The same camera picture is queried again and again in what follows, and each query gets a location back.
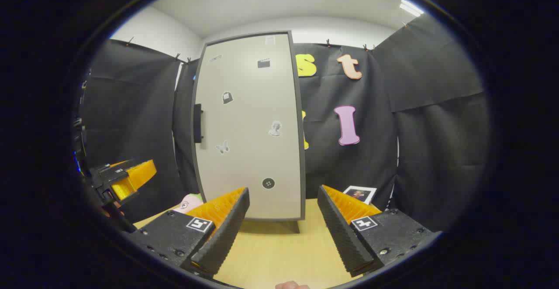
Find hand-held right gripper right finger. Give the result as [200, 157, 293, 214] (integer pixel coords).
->
[317, 185, 437, 277]

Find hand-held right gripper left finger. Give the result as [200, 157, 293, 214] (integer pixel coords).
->
[127, 187, 250, 279]

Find grey cabinet door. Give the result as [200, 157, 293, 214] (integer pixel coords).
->
[190, 31, 306, 222]

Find black door handle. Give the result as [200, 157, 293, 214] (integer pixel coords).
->
[193, 103, 204, 144]

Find white book with portrait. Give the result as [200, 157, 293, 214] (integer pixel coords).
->
[343, 186, 377, 205]

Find pink plush toy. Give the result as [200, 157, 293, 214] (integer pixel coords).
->
[174, 194, 204, 214]

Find black backdrop cloth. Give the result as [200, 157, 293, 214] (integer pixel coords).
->
[79, 14, 490, 233]

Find small ceiling light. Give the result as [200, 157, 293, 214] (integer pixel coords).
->
[399, 0, 425, 17]

